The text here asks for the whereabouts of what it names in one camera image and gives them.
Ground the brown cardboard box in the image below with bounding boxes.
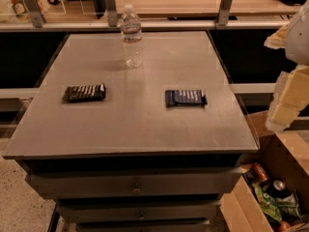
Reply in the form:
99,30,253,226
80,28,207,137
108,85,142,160
221,111,309,232

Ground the green snack bag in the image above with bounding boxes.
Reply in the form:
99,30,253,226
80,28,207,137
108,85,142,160
251,183,282,224

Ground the light wooden desk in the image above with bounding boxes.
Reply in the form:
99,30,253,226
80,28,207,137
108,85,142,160
42,0,300,22

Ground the clear plastic water bottle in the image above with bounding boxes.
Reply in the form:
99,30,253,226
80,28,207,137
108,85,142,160
120,5,142,69

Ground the blue rxbar blueberry bar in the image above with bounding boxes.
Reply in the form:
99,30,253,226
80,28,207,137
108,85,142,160
165,90,208,107

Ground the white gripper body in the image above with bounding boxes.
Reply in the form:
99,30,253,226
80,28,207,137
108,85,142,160
285,0,309,65

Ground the brown soda can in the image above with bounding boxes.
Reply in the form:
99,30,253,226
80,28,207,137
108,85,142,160
252,163,269,183

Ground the black chocolate rxbar bar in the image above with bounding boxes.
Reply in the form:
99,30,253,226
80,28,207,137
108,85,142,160
62,83,106,102

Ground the dark silver-top can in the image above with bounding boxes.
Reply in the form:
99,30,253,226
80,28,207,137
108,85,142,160
267,180,289,198

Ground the colourful carton box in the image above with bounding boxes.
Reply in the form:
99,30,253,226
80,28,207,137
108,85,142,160
0,0,46,23

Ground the red round fruit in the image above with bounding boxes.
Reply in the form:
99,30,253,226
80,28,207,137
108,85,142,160
277,221,291,232

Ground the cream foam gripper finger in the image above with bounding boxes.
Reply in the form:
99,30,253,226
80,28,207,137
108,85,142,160
264,24,288,49
266,65,309,131

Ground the grey drawer cabinet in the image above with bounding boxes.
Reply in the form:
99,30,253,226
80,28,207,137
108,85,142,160
4,31,258,232

